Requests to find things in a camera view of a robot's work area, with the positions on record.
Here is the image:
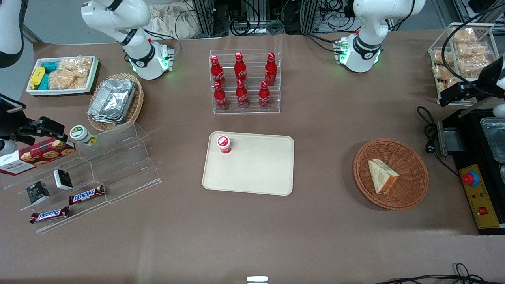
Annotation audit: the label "stack of foil containers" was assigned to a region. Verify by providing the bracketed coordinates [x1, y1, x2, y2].
[87, 78, 137, 125]

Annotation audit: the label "black sealing machine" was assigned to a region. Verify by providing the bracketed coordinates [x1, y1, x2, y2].
[437, 103, 505, 236]

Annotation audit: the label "white wire rack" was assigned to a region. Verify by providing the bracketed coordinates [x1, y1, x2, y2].
[428, 22, 505, 107]

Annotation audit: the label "aluminium frame with cables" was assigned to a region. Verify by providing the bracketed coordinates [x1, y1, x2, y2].
[193, 0, 357, 37]

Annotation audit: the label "beige cloth bag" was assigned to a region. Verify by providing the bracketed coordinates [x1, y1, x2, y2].
[147, 3, 198, 39]

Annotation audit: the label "clear acrylic bottle rack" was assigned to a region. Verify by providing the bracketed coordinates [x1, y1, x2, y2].
[209, 49, 282, 115]

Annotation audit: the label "beige plastic serving tray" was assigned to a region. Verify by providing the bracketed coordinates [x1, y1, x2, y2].
[202, 131, 296, 196]

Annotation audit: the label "round brown wicker basket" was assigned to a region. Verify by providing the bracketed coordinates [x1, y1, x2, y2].
[353, 138, 430, 211]

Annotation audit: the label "triangular sandwich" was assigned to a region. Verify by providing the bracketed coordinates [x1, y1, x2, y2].
[368, 159, 400, 196]

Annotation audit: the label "oval wicker basket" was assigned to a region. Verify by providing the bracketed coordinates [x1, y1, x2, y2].
[86, 73, 145, 132]

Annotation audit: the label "clear acrylic stepped shelf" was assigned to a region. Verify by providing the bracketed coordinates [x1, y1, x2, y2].
[3, 120, 163, 234]

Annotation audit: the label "small black box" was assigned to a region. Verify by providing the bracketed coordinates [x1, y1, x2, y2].
[26, 181, 51, 205]
[53, 169, 74, 191]

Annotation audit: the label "brown Snickers bar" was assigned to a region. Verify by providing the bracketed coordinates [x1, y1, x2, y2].
[29, 206, 71, 224]
[69, 185, 106, 206]

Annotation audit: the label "yellow snack packet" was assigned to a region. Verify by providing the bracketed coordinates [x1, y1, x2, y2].
[30, 66, 46, 90]

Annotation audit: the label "black machine power cable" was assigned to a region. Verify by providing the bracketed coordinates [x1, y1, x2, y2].
[417, 105, 460, 177]

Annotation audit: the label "yellow machine control panel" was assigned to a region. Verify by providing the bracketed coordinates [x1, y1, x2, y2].
[458, 164, 501, 230]

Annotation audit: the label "large clear rice cracker bag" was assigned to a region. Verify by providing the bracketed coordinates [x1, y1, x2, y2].
[48, 55, 94, 91]

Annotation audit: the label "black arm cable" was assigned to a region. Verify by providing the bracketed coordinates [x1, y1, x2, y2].
[441, 3, 505, 99]

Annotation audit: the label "clear bag of crackers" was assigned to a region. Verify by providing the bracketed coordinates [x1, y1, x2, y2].
[459, 55, 492, 76]
[432, 49, 454, 66]
[451, 28, 477, 43]
[433, 65, 455, 80]
[457, 42, 490, 58]
[437, 78, 460, 97]

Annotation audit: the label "red lid small cup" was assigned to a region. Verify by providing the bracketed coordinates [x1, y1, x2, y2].
[216, 135, 232, 155]

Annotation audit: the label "brown table covering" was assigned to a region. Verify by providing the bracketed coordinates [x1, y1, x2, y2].
[0, 28, 505, 284]

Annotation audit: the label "steel pan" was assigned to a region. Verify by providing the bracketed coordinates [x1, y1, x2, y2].
[480, 117, 505, 163]

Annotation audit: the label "red tartan cookie box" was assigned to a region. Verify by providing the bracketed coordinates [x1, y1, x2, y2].
[0, 138, 77, 176]

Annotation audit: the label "green lid yogurt cup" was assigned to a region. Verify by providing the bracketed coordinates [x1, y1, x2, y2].
[69, 125, 97, 147]

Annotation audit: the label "white rectangular plastic bin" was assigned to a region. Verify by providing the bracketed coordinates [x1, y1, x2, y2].
[26, 56, 99, 97]

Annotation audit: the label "red cola bottle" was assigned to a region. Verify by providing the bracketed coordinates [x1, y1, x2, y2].
[258, 80, 272, 109]
[235, 79, 250, 109]
[213, 82, 229, 110]
[264, 52, 278, 87]
[234, 52, 248, 82]
[210, 55, 226, 87]

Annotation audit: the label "black floor cables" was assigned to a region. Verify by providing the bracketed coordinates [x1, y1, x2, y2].
[373, 263, 505, 284]

